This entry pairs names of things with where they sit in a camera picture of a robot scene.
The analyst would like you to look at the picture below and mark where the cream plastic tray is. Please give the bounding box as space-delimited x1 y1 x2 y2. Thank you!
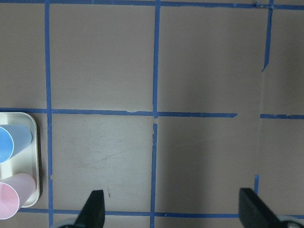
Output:
0 112 40 208

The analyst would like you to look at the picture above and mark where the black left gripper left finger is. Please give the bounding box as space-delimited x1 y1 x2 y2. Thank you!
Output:
75 190 105 228

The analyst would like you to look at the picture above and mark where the pink plastic cup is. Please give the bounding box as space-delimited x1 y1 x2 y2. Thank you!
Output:
0 173 36 220

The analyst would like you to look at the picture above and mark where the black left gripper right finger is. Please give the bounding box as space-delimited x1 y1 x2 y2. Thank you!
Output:
238 188 280 228

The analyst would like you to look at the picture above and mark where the blue plastic cup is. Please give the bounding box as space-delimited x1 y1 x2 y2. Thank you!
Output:
0 124 32 163

